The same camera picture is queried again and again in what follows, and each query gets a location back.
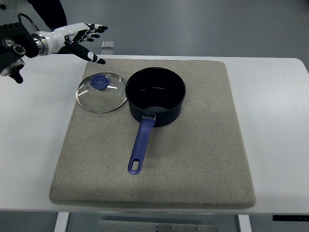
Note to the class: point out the upper floor metal plate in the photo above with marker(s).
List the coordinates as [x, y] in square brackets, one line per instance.
[107, 44]

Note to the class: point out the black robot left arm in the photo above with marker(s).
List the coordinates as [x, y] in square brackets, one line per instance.
[15, 43]

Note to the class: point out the lower floor metal plate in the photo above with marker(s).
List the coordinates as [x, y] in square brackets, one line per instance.
[107, 52]

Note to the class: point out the metal table base plate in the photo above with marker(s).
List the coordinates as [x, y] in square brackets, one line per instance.
[131, 226]

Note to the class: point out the white table leg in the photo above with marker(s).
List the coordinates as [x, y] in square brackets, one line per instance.
[62, 222]
[244, 223]

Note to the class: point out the white table leg left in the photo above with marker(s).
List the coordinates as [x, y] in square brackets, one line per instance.
[62, 222]

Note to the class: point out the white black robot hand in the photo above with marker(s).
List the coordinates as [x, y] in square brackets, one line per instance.
[69, 39]

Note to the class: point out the person dark trouser leg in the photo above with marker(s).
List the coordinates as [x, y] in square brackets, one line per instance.
[51, 12]

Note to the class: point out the table control panel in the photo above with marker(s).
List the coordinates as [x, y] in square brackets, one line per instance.
[291, 218]

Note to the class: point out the white table leg right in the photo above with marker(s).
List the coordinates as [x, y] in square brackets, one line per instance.
[244, 223]

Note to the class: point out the beige fabric mat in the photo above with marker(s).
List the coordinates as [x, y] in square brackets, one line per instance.
[196, 162]

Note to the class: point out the glass pot lid blue knob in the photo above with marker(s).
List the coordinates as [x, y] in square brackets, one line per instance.
[102, 92]

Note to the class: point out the dark blue saucepan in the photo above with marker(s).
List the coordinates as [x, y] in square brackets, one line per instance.
[155, 96]

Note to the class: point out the floor metal plate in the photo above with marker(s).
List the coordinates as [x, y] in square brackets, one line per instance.
[107, 44]
[107, 52]

